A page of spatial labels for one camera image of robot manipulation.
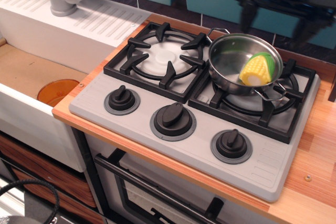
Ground orange plastic plate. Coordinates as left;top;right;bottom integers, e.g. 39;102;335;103
37;79;79;107

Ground black burner grate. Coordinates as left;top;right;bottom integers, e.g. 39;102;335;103
103;22;211;103
188;56;320;144

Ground small steel pot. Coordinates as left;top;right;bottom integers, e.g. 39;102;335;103
206;28;288;102

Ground yellow green toy corncob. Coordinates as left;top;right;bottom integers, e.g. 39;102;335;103
239;52;275;86

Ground wooden drawer fronts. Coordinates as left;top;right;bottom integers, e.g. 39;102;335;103
0;133;106;224

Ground black middle stove knob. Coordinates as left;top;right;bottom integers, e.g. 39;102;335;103
150;102;197;142

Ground black right stove knob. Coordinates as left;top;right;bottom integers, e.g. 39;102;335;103
211;129;253;165

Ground grey toy stove top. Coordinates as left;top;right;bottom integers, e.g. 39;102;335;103
68;39;321;204

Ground black cable lower left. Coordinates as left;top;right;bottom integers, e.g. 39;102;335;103
0;178;60;224

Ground white toy sink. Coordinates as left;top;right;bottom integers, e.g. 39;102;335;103
1;0;150;172

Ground black left burner grate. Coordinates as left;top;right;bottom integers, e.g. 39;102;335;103
103;22;211;103

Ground black right burner grate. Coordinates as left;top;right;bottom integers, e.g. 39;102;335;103
188;56;320;144

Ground toy oven door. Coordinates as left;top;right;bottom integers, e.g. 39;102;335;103
86;135;272;223

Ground black stove knob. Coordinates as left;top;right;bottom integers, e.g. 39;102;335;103
150;102;197;142
211;129;253;165
103;85;141;116

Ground black left stove knob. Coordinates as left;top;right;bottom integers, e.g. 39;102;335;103
103;85;141;116

